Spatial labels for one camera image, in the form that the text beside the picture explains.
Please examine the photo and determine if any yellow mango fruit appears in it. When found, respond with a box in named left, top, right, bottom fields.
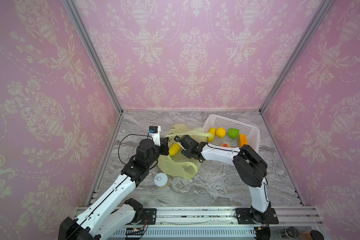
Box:
left=169, top=142, right=183, bottom=157

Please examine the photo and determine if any yellow-green plastic bag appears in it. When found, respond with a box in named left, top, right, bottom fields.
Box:
left=158, top=124, right=211, bottom=180

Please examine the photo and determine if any yellow banana fruit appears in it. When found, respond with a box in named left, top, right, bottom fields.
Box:
left=208, top=128, right=216, bottom=142

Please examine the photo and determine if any yellow lemon fruit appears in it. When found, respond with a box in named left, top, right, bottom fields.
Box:
left=216, top=128, right=226, bottom=138

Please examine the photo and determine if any green fruit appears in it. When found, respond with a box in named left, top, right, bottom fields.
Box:
left=227, top=128, right=240, bottom=139

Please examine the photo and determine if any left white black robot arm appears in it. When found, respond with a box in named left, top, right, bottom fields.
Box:
left=58, top=138, right=169, bottom=240

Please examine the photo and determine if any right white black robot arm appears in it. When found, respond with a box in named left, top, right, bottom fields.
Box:
left=175, top=135, right=272, bottom=224

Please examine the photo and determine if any white plastic basket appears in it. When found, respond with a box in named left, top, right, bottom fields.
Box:
left=203, top=114, right=260, bottom=153

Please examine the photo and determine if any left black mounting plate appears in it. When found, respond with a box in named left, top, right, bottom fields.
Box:
left=129, top=208, right=157, bottom=225

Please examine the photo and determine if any black mounting plate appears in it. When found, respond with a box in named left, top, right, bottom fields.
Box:
left=234, top=208, right=279, bottom=225
left=129, top=208, right=157, bottom=225

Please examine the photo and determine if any small circuit board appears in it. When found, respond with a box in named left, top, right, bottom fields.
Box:
left=125, top=228, right=146, bottom=238

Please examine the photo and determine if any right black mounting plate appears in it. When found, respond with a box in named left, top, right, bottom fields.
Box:
left=234, top=208, right=279, bottom=225

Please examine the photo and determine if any metal can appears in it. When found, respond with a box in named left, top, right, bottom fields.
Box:
left=278, top=226, right=300, bottom=240

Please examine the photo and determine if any black round object right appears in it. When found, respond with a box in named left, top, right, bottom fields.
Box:
left=309, top=230, right=325, bottom=240

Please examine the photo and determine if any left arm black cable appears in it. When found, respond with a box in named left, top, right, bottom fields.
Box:
left=117, top=133, right=151, bottom=166

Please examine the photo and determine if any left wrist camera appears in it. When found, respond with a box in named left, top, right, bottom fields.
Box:
left=149, top=126, right=161, bottom=147

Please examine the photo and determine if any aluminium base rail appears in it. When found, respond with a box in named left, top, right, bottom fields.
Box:
left=109, top=206, right=324, bottom=239

